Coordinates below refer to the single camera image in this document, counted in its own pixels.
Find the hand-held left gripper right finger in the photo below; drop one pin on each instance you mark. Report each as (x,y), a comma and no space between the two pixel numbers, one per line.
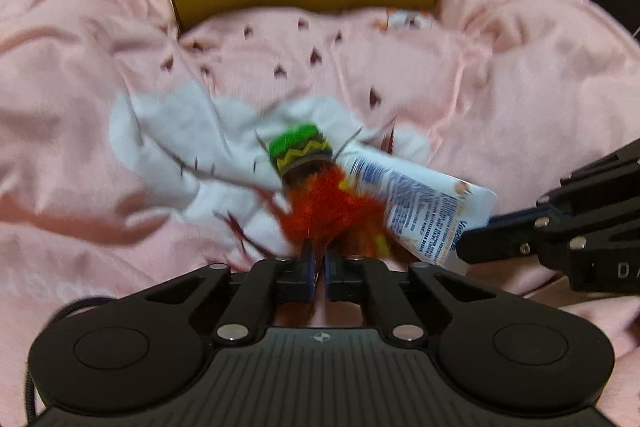
(331,272)

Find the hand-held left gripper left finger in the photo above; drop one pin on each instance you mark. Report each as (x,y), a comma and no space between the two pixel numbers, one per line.
(309,269)

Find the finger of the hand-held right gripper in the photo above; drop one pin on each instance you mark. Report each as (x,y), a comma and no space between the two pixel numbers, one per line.
(545,207)
(500,242)

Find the green and red feather toy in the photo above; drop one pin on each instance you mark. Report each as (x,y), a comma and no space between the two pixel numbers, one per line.
(320,207)

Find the white lotion tube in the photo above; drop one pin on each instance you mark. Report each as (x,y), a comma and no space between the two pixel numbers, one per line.
(415,197)

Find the pink printed blanket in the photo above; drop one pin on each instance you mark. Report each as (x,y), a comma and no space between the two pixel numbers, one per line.
(100,57)

